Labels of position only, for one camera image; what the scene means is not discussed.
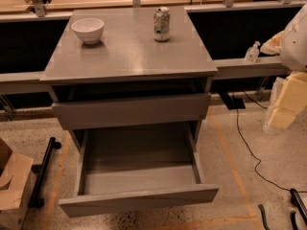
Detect black metal bar stand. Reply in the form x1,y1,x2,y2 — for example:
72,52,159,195
28,137,61,208

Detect grey metal rail frame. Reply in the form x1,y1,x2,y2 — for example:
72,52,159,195
0,0,304,86

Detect grey drawer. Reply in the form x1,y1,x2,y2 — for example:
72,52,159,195
59,122,219,218
52,93,210,129

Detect white ceramic bowl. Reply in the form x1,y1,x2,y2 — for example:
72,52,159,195
71,18,105,44

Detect black floor cable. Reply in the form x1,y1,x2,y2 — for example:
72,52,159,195
235,91,307,194

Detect grey top drawer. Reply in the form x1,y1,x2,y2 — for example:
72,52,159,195
52,93,210,129

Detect black green floor tool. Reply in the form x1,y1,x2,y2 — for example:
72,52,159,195
258,188,307,230

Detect clear pump bottle left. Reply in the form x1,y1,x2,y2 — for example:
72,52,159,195
245,41,260,63

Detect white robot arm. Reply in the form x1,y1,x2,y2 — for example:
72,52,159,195
260,4,307,134

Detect grey drawer cabinet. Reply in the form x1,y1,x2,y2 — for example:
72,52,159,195
41,7,217,149

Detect brown cardboard box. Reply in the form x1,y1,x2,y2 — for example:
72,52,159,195
0,139,34,230

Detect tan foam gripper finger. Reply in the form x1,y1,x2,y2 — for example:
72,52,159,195
260,31,284,55
263,71,307,135

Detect white green soda can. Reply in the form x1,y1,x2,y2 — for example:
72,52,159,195
153,7,170,41

